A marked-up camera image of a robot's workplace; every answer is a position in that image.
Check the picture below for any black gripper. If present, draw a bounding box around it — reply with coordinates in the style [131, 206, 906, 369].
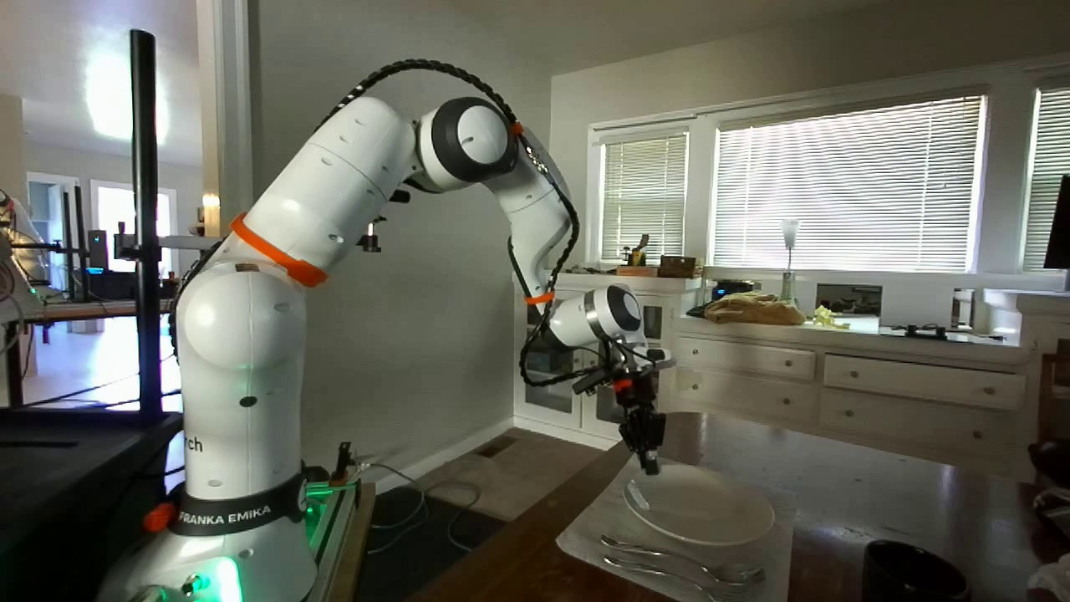
[576, 340, 669, 476]

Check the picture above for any white placemat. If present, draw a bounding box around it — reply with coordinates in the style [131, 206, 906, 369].
[554, 466, 792, 602]

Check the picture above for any silver fork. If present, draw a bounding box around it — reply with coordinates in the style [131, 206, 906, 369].
[598, 537, 765, 587]

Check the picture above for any silver knife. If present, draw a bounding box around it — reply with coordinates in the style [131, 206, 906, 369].
[602, 557, 718, 596]

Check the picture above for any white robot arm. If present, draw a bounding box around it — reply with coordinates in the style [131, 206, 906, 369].
[98, 70, 665, 602]

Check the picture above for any white drawer sideboard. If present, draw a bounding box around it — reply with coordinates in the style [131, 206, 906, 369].
[663, 319, 1031, 479]

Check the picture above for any black camera stand pole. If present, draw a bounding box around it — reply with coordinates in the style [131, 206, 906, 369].
[131, 29, 165, 422]

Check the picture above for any black cup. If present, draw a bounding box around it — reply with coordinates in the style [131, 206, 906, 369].
[863, 538, 971, 602]

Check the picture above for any white round plate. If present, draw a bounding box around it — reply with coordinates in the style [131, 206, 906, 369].
[624, 466, 775, 548]

